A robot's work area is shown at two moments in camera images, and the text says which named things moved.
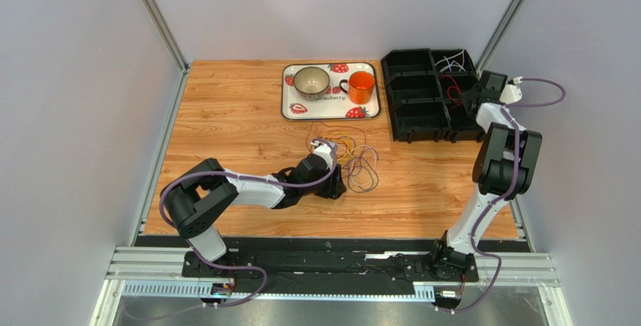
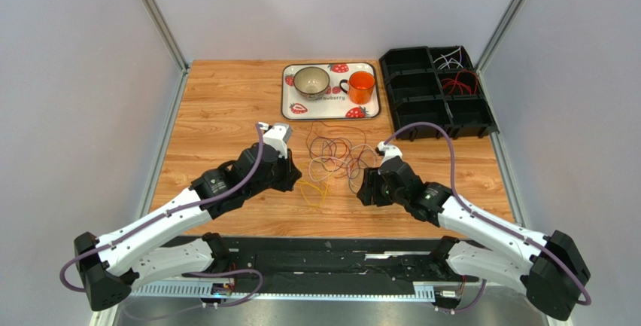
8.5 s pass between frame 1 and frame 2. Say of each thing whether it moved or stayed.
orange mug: stayed
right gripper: moved
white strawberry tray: stayed
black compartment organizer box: stayed
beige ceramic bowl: stayed
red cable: moved
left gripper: moved
